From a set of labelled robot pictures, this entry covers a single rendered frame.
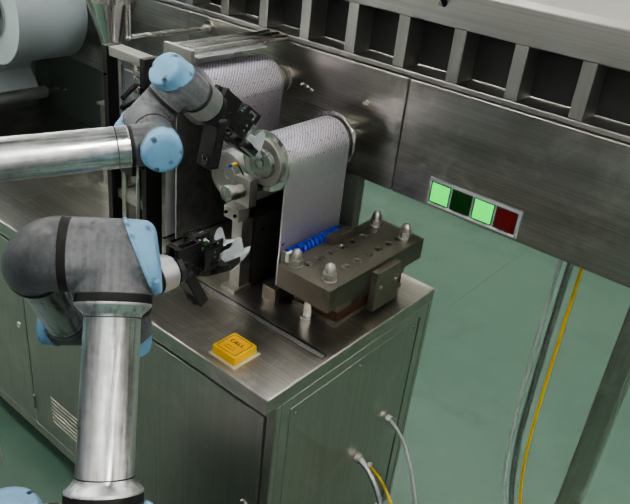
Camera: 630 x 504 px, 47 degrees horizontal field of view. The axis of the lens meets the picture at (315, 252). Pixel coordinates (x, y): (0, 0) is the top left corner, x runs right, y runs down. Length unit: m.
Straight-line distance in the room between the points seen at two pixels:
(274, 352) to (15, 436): 1.38
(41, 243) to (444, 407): 2.16
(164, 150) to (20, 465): 1.64
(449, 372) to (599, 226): 1.65
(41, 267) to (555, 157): 1.08
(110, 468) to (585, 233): 1.10
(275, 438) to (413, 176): 0.73
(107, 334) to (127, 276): 0.09
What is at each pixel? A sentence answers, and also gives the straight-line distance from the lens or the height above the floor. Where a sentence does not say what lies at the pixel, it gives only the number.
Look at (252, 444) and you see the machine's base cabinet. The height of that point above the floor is 0.72.
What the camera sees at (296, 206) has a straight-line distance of 1.74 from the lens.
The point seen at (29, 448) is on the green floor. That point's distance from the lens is 2.75.
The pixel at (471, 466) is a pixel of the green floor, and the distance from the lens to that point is 2.79.
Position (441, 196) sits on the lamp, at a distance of 1.81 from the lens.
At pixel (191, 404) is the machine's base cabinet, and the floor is 0.70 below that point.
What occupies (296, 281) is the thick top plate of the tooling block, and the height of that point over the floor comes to 1.01.
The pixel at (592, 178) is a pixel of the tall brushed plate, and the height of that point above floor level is 1.35.
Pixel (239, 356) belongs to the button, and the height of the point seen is 0.92.
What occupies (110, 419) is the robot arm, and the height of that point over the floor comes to 1.15.
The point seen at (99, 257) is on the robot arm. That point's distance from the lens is 1.09.
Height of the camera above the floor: 1.89
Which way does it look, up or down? 29 degrees down
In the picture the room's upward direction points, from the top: 7 degrees clockwise
